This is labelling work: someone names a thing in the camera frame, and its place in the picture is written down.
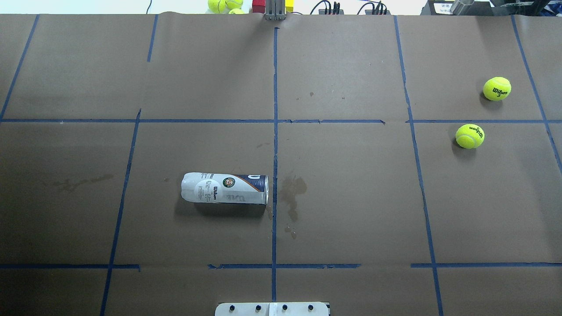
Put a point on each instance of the red block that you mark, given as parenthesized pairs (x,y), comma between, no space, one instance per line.
(258,6)

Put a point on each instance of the aluminium frame post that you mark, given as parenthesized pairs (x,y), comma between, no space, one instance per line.
(275,10)

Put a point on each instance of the white tennis ball can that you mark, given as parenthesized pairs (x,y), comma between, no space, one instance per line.
(217,188)

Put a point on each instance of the spare yellow tennis ball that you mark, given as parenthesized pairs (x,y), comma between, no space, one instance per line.
(216,6)

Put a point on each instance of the brown paper table cover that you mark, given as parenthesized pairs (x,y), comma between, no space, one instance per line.
(373,207)

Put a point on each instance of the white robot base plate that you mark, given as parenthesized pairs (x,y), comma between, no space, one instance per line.
(273,309)

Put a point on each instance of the yellow block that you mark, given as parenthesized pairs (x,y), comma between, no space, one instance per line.
(289,5)

